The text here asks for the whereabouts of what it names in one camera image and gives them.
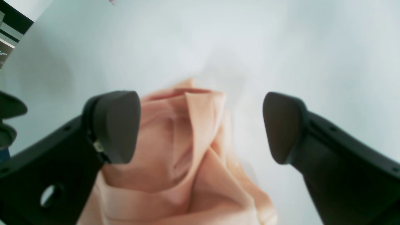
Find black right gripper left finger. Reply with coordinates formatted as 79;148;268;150
0;91;141;225

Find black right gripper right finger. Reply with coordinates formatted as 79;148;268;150
262;92;400;225

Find peach pink T-shirt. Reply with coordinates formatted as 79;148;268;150
78;79;278;225

